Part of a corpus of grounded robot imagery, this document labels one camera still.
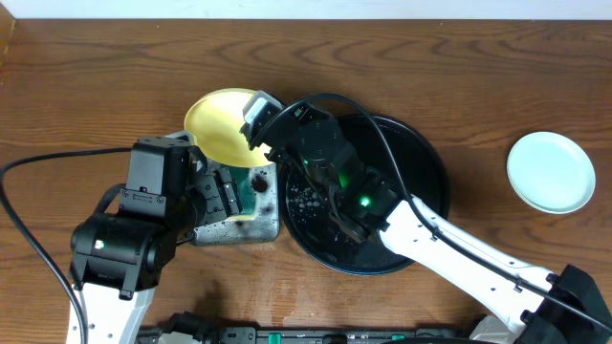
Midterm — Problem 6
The green and yellow sponge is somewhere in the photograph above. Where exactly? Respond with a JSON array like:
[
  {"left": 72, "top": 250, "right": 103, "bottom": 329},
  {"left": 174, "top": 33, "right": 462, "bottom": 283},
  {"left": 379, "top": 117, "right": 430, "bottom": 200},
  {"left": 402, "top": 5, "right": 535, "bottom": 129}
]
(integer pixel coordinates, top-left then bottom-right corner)
[{"left": 229, "top": 166, "right": 256, "bottom": 220}]

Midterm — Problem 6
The round black tray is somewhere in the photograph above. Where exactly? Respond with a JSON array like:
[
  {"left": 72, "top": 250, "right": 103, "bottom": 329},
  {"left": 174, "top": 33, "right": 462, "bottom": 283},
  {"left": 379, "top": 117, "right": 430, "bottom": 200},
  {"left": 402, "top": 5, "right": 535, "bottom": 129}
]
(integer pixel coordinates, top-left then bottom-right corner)
[{"left": 278, "top": 115, "right": 450, "bottom": 275}]

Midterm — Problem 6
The black rectangular soapy water tray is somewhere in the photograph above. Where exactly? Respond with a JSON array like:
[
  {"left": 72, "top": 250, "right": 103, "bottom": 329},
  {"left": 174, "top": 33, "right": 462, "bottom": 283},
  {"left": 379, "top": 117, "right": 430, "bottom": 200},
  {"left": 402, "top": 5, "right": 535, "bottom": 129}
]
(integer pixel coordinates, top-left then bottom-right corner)
[{"left": 191, "top": 159, "right": 280, "bottom": 247}]

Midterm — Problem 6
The light green plate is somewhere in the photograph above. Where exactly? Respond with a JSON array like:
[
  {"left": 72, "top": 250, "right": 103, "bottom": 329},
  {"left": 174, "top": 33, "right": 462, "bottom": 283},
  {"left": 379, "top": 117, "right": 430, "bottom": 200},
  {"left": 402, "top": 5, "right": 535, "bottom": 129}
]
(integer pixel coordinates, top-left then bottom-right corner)
[{"left": 506, "top": 132, "right": 597, "bottom": 214}]

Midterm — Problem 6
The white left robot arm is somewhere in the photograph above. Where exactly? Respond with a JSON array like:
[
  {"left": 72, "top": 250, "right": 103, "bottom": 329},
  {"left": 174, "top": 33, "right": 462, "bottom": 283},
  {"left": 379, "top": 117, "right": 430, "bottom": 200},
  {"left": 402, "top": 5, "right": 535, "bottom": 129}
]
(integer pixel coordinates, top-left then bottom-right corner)
[{"left": 67, "top": 137, "right": 242, "bottom": 343}]

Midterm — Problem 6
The yellow plate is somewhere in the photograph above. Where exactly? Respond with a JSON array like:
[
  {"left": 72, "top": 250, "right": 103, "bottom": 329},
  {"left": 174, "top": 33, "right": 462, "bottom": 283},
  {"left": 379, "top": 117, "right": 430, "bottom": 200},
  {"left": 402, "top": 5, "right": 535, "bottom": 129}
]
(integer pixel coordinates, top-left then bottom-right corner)
[{"left": 185, "top": 88, "right": 271, "bottom": 168}]

